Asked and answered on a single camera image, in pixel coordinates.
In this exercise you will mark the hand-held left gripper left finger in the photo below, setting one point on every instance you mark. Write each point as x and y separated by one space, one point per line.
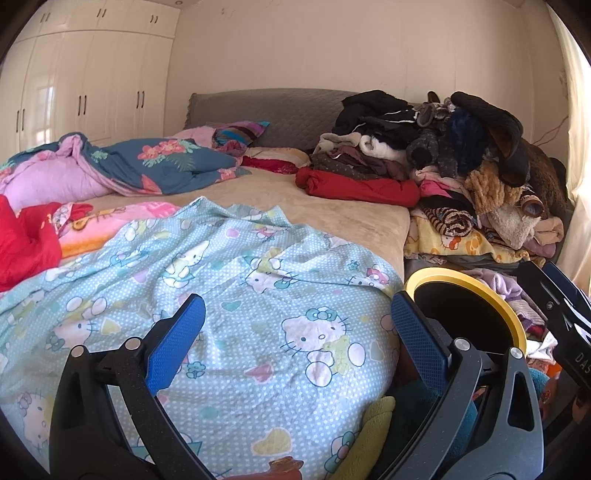
175 341

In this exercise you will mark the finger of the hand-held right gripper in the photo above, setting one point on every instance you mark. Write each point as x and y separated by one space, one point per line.
565 281
547 300

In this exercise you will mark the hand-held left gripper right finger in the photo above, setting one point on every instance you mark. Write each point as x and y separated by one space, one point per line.
418 337

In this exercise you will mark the yellow trash bin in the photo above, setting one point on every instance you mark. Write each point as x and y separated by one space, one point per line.
461 274

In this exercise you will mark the lilac garment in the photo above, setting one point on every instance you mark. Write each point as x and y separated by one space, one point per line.
503 286

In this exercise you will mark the light blue cartoon sheet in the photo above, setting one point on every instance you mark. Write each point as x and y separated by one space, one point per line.
254 323

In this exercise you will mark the yellow cartoon blanket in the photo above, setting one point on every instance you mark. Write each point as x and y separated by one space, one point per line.
443 244

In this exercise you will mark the yellow-green cloth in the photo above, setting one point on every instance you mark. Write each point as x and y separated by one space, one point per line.
369 434

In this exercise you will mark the white curtain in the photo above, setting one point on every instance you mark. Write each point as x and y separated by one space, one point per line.
577 161

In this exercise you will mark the pink cartoon blanket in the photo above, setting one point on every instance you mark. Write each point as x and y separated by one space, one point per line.
115 221

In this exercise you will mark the beige bed sheet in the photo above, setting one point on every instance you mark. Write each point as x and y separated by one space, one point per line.
332 217

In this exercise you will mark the rolled red garment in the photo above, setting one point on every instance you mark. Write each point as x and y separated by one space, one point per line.
360 189

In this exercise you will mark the brown shiny object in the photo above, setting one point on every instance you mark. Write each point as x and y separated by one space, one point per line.
286 464

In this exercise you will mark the pile of clothes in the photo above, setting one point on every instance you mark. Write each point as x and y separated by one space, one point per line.
461 152

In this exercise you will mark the blue floral quilt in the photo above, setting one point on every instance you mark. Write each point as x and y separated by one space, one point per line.
161 161

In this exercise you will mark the red blanket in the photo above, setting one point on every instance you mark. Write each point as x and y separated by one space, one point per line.
23 244

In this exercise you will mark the pink pillow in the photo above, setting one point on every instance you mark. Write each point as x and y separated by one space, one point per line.
196 136

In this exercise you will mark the red and cream pillow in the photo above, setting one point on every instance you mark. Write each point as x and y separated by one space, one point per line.
272 159

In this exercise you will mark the striped pillow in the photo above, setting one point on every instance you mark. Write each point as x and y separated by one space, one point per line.
238 134

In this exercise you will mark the grey quilted headboard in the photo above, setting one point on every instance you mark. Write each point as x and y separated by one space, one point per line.
286 115

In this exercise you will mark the cream wardrobe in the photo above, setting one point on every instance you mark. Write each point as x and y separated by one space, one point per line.
92 69

